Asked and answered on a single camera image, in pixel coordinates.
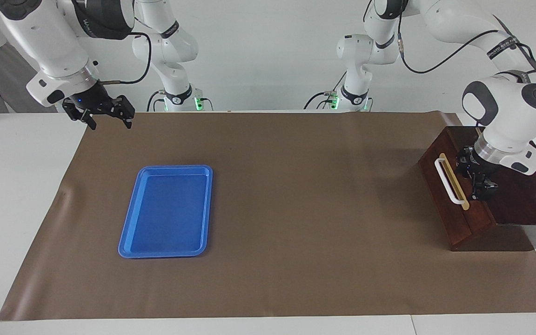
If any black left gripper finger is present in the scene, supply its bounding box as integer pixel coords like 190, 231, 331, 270
471, 181, 499, 201
456, 148, 472, 174

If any wooden drawer with white handle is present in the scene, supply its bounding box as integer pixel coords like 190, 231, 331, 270
429, 131, 493, 235

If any dark wooden drawer cabinet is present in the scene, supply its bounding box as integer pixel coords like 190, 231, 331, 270
418, 126, 536, 252

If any blue plastic tray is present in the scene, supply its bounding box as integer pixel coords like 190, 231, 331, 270
118, 165, 214, 259

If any brown paper table mat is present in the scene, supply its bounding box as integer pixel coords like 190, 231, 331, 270
0, 111, 536, 322

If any black right base cable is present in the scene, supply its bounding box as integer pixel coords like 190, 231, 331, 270
147, 90, 165, 112

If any black base cable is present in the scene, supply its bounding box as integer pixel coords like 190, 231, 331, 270
304, 70, 348, 110
147, 90, 165, 112

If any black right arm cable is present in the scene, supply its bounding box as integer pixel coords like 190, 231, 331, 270
100, 32, 152, 85

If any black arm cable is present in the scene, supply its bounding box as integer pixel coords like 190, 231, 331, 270
100, 32, 152, 85
396, 14, 536, 75

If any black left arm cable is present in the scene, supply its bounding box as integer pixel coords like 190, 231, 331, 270
396, 14, 536, 75

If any black left base cable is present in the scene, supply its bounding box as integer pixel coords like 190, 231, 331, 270
304, 70, 348, 110

